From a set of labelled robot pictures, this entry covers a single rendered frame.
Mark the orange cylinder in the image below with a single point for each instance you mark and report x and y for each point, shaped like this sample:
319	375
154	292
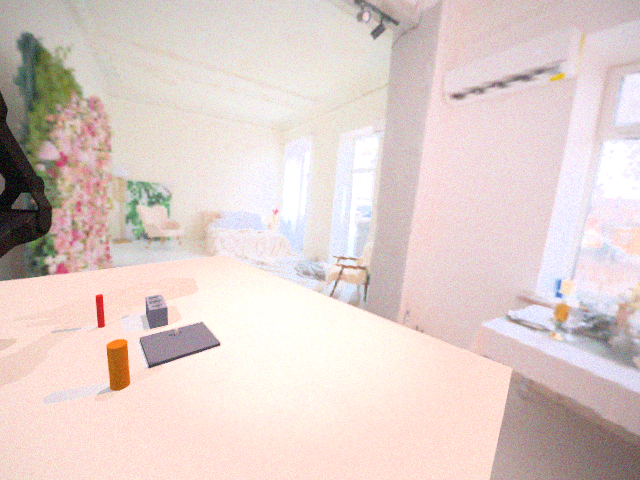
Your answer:
118	366

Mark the red peg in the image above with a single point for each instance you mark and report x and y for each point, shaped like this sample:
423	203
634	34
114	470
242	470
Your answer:
100	311

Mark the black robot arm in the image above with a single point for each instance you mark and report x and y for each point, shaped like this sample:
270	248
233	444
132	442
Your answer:
19	226

